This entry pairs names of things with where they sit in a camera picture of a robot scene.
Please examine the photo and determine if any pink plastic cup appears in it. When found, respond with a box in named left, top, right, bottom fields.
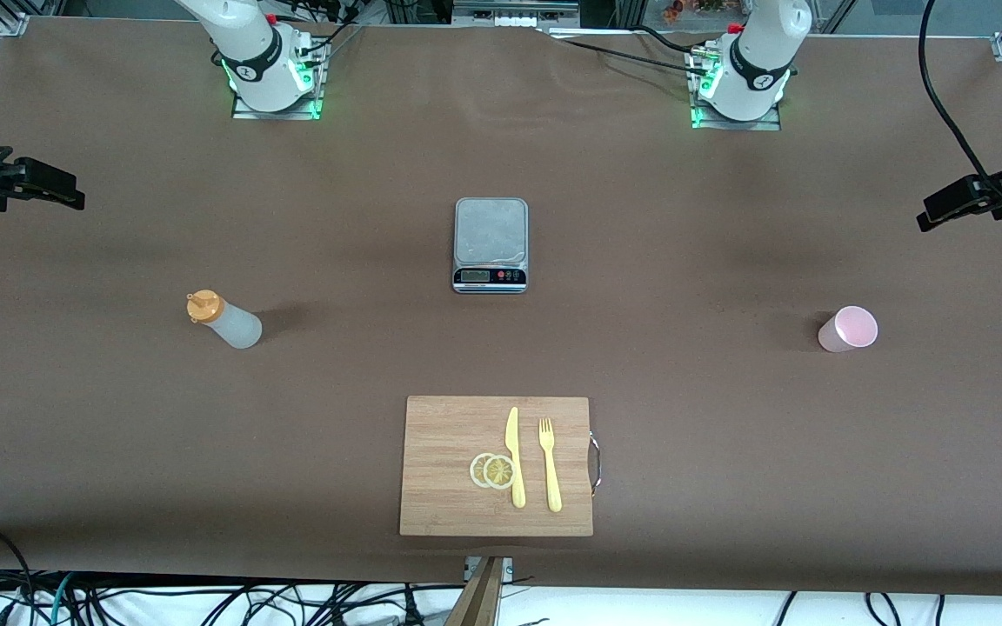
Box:
left=818, top=305, right=879, bottom=353

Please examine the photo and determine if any squeeze bottle with orange cap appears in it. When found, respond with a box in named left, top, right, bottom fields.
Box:
left=186, top=290, right=264, bottom=350

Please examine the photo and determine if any brown table cover sheet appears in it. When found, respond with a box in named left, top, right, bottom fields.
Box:
left=0, top=16, right=1002, bottom=601

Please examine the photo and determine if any silver digital kitchen scale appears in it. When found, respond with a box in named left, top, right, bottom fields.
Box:
left=452, top=197, right=529, bottom=295

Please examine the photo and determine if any white power strip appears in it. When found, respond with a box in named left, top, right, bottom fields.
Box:
left=471, top=10, right=554, bottom=29

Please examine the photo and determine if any yellow plastic fork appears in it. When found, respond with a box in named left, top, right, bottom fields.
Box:
left=538, top=417, right=564, bottom=513

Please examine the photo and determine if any yellow plastic knife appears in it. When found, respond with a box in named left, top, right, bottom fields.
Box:
left=505, top=406, right=527, bottom=509

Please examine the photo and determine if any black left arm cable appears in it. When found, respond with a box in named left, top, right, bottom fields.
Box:
left=918, top=0, right=1002, bottom=205

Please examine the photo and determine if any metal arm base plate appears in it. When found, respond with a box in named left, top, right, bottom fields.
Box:
left=230, top=39, right=330, bottom=122
left=689, top=43, right=785, bottom=132

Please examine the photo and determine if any black power cable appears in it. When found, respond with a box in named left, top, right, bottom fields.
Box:
left=631, top=24, right=715, bottom=60
left=538, top=28, right=711, bottom=75
left=279, top=0, right=363, bottom=66

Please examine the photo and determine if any teal cable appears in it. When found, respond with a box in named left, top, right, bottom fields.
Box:
left=49, top=574, right=76, bottom=626

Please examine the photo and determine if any small metal bracket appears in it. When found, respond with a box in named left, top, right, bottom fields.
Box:
left=464, top=556, right=515, bottom=582

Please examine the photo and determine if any tall frame post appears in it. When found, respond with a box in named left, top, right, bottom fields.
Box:
left=444, top=556, right=506, bottom=626

